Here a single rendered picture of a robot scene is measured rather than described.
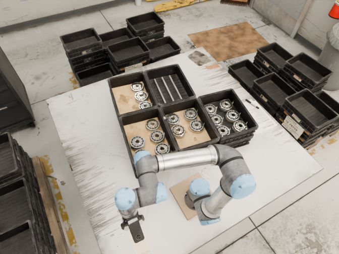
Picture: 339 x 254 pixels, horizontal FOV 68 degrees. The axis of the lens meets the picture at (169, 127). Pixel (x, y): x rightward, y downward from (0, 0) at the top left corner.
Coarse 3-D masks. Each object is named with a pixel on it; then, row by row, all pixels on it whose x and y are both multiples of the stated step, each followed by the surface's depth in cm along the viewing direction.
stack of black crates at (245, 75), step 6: (246, 60) 302; (234, 66) 298; (240, 66) 304; (246, 66) 307; (252, 66) 298; (228, 72) 299; (234, 72) 287; (240, 72) 303; (246, 72) 303; (252, 72) 302; (258, 72) 293; (234, 78) 292; (240, 78) 282; (246, 78) 297; (252, 78) 297; (240, 84) 287; (246, 84) 276; (252, 84) 291; (246, 90) 282
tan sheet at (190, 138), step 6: (192, 108) 193; (180, 114) 190; (180, 120) 186; (186, 120) 186; (186, 126) 183; (186, 132) 180; (192, 132) 180; (204, 132) 181; (186, 138) 177; (192, 138) 177; (198, 138) 177; (204, 138) 178; (180, 144) 174; (186, 144) 174; (192, 144) 174
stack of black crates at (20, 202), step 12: (24, 180) 191; (0, 192) 190; (12, 192) 196; (24, 192) 197; (36, 192) 208; (0, 204) 190; (12, 204) 191; (24, 204) 191; (36, 204) 194; (0, 216) 185; (12, 216) 186; (24, 216) 186; (36, 216) 185; (0, 228) 180; (48, 228) 202
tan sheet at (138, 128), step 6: (144, 120) 185; (126, 126) 181; (132, 126) 182; (138, 126) 182; (144, 126) 182; (126, 132) 179; (132, 132) 179; (138, 132) 179; (144, 132) 179; (150, 144) 173; (132, 150) 170; (150, 150) 170; (162, 150) 171
